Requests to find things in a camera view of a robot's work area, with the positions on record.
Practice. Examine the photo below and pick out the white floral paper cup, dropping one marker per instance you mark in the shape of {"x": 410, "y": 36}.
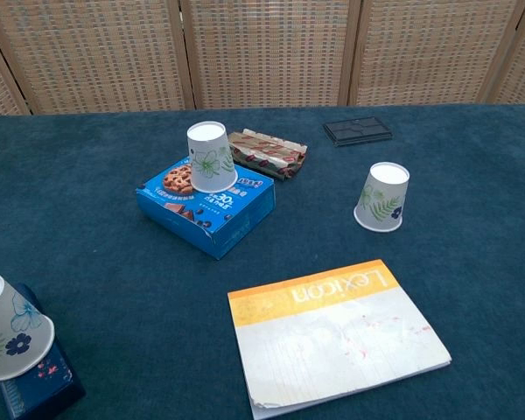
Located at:
{"x": 9, "y": 332}
{"x": 210, "y": 149}
{"x": 385, "y": 197}

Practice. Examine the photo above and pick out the blue cookie box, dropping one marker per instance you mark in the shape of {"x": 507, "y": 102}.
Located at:
{"x": 227, "y": 214}

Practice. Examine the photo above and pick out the dark blue patterned box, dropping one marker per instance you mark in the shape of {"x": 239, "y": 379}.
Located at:
{"x": 44, "y": 389}

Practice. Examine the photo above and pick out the brown red snack wrapper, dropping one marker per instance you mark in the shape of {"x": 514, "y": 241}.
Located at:
{"x": 267, "y": 153}

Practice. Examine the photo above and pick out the black plastic tray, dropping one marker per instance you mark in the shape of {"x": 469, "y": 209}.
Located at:
{"x": 356, "y": 130}

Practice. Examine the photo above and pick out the orange white Lexicon notebook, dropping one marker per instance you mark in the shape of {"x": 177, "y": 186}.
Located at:
{"x": 332, "y": 341}

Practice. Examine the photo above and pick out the teal tablecloth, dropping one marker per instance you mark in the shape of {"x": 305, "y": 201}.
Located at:
{"x": 127, "y": 271}

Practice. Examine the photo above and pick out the woven wooden folding screen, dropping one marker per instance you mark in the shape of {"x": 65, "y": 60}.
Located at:
{"x": 267, "y": 52}

